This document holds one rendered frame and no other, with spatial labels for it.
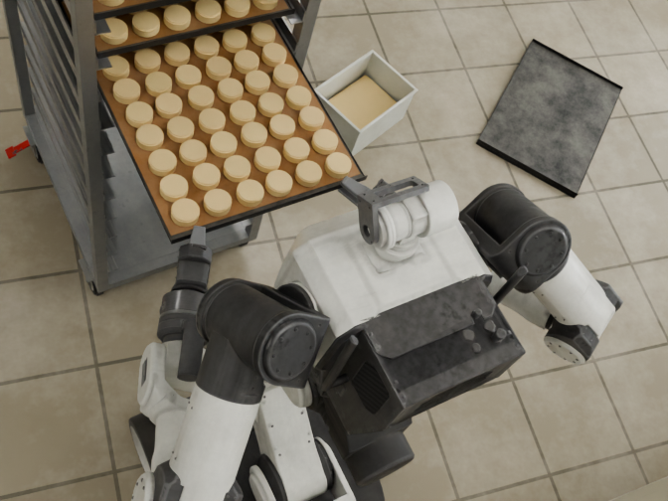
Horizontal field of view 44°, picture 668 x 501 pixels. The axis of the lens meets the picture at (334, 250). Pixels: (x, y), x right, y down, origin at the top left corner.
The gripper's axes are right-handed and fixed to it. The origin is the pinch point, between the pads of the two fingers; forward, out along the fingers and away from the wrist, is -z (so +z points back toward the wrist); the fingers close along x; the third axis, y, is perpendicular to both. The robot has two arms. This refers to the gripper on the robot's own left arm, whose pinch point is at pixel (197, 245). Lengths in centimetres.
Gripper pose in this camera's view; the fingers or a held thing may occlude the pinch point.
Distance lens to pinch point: 145.5
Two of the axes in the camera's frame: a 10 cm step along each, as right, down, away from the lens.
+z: -0.4, 8.7, -4.9
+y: -9.8, -1.4, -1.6
